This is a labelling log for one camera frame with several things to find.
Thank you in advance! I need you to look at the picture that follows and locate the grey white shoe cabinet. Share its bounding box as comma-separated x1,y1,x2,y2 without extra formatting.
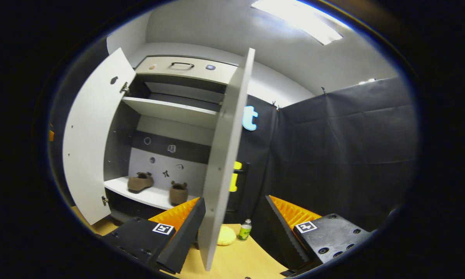
103,55,241,225

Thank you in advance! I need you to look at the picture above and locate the beige cabinet drawer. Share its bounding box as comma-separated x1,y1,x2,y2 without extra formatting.
135,56,239,86

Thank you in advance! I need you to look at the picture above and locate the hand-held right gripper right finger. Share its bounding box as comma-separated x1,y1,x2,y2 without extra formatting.
264,195,372,276

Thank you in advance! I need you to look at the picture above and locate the long ceiling light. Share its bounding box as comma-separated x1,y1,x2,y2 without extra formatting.
251,0,343,46

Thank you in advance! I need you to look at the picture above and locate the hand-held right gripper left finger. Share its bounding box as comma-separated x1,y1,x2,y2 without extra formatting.
101,197,207,274

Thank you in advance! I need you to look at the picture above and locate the black backdrop cloth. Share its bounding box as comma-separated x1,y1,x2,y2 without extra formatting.
48,37,419,237

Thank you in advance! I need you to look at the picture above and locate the brown shoe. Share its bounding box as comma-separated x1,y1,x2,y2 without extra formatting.
127,172,155,193
169,181,189,206

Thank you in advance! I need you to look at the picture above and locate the green bottle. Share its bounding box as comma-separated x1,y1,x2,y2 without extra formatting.
238,219,252,241

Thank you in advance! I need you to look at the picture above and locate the white shoe cabinet door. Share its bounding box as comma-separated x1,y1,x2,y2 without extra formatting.
62,47,137,226
198,47,256,272

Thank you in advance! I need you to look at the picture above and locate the yellow sponge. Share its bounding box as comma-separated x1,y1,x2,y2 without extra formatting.
216,226,237,246

